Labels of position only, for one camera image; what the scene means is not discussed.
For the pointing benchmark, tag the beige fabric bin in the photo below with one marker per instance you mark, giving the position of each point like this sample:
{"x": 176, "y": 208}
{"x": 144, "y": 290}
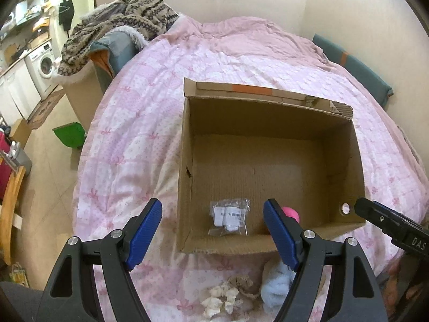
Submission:
{"x": 82, "y": 97}

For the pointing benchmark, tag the light blue fluffy cloth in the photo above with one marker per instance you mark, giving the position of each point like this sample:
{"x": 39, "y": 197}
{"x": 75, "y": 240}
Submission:
{"x": 276, "y": 288}

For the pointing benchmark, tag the pink bow-print blanket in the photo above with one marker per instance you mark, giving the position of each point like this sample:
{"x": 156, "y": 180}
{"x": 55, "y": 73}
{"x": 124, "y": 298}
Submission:
{"x": 140, "y": 134}

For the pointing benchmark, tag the black hanging garment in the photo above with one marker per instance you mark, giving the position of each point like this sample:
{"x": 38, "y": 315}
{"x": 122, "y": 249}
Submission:
{"x": 66, "y": 11}

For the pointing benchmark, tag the pink heart toy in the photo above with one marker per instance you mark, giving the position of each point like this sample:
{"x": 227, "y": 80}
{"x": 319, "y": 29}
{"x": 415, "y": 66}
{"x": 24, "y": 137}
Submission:
{"x": 291, "y": 214}

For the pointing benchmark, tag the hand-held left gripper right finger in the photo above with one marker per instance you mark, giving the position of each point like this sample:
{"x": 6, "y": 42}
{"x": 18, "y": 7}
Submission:
{"x": 281, "y": 234}

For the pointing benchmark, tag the white washing machine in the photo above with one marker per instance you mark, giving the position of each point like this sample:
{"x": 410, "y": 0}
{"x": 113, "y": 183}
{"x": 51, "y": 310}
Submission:
{"x": 42, "y": 68}

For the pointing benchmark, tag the person's grey trouser leg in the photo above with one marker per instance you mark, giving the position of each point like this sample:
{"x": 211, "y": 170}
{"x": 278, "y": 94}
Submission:
{"x": 16, "y": 303}

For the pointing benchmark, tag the brown cardboard box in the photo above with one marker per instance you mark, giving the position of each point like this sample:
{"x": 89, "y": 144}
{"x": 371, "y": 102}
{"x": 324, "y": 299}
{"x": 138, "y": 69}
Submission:
{"x": 268, "y": 161}

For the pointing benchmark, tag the small cardboard floor box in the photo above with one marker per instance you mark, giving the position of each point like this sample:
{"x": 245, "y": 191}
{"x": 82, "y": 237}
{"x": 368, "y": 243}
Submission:
{"x": 20, "y": 132}

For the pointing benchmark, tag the teal cushion orange stripe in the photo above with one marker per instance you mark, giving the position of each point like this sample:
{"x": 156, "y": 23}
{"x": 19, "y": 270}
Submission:
{"x": 355, "y": 67}

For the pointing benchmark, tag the teal fur-trimmed jacket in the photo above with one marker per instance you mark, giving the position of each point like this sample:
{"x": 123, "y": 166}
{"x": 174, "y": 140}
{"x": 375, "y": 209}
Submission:
{"x": 117, "y": 50}

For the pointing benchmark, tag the patterned knit sweater pile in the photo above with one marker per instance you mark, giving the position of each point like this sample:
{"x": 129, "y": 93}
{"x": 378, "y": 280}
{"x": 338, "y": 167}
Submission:
{"x": 110, "y": 26}

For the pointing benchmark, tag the grey plastic bin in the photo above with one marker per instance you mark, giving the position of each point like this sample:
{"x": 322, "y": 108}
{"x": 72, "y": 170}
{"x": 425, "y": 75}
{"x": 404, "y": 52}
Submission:
{"x": 20, "y": 159}

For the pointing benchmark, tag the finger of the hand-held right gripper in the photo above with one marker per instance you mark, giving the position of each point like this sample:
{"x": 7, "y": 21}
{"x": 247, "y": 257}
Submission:
{"x": 385, "y": 219}

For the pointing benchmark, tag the white kitchen cabinets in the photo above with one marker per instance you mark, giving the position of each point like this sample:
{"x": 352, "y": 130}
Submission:
{"x": 13, "y": 90}

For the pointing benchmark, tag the green plastic dustpan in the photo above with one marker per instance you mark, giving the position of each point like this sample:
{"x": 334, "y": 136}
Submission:
{"x": 68, "y": 136}

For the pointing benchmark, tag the brown doormat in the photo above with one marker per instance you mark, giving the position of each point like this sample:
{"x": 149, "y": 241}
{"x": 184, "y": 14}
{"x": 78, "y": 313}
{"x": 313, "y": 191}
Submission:
{"x": 45, "y": 109}

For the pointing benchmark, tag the red bag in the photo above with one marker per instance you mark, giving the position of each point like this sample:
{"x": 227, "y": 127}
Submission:
{"x": 4, "y": 164}

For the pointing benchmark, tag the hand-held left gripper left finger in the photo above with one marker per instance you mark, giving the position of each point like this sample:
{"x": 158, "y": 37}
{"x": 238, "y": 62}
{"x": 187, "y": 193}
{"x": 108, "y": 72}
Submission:
{"x": 144, "y": 233}

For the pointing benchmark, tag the wooden chair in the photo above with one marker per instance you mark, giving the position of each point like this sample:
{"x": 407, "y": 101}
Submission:
{"x": 11, "y": 201}

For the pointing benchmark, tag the clear plastic bag white items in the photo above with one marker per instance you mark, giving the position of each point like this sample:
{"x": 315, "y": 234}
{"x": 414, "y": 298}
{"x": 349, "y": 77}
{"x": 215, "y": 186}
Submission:
{"x": 229, "y": 218}

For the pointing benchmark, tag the cluttered kitchen shelf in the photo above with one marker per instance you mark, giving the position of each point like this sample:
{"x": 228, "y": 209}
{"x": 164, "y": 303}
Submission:
{"x": 26, "y": 16}

